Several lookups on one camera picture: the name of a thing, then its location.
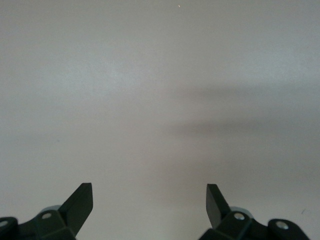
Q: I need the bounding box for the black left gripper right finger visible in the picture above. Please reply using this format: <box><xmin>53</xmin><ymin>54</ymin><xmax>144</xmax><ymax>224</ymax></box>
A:
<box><xmin>197</xmin><ymin>183</ymin><xmax>311</xmax><ymax>240</ymax></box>

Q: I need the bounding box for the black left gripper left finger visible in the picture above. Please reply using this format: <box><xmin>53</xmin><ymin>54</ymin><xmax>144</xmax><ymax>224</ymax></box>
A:
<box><xmin>0</xmin><ymin>182</ymin><xmax>94</xmax><ymax>240</ymax></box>

